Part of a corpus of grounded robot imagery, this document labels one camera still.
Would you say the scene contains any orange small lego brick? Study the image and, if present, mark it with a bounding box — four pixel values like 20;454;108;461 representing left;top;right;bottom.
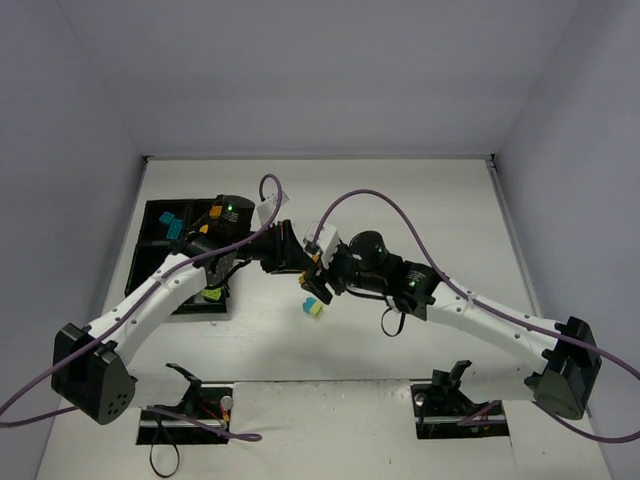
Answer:
208;205;222;219

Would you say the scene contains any pale green brick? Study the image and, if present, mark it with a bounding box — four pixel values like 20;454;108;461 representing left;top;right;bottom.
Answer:
307;304;323;318

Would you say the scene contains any long orange lego brick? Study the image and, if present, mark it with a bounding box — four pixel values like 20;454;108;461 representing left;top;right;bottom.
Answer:
298;254;322;286

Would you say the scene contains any long teal lego brick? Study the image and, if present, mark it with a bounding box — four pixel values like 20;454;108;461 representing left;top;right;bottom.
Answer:
166;218;183;241

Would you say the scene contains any small teal lego brick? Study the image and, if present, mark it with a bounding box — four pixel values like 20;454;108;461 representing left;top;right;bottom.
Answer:
159;211;174;225

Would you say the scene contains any pale yellow sloped lego brick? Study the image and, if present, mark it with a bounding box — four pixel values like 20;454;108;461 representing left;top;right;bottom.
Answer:
200;287;224;303

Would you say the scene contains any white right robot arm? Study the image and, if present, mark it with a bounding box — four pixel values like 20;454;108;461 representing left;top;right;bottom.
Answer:
324;231;602;420

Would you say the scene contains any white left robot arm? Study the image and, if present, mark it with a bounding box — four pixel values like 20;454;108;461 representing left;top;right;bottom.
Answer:
51;195;339;425

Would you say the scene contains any black divided sorting bin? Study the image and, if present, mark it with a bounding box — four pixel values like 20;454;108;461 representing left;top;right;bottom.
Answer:
124;199;230;317

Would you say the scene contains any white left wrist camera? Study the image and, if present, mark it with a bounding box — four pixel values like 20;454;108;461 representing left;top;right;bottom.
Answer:
256;193;277;225

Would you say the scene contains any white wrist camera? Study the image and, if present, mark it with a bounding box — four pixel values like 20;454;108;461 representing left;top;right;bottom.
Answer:
256;193;277;225
303;221;340;269

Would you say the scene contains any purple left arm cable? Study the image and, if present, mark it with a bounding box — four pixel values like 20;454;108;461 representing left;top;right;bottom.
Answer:
0;173;291;443

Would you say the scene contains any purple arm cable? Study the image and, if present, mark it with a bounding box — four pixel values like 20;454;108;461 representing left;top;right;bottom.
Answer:
0;173;291;443
309;189;640;445

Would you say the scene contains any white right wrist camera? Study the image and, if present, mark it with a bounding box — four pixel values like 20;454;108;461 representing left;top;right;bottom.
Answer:
303;221;340;269

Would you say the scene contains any black thin cable loop right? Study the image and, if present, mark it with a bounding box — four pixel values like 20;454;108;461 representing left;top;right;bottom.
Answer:
379;297;406;338

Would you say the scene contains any black thin cable loop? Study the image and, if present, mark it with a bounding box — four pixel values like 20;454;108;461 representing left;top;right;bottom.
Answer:
379;297;406;338
149;419;180;477

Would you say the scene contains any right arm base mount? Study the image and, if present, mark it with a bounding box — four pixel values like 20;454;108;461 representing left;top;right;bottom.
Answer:
410;360;510;440

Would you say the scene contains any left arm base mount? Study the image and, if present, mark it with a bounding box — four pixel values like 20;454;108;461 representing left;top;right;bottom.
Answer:
136;363;234;446

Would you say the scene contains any black thin cable loop left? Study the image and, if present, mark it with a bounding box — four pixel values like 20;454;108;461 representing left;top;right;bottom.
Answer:
149;419;180;477

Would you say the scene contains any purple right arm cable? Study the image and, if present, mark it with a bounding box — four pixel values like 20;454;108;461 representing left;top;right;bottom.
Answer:
309;189;640;445

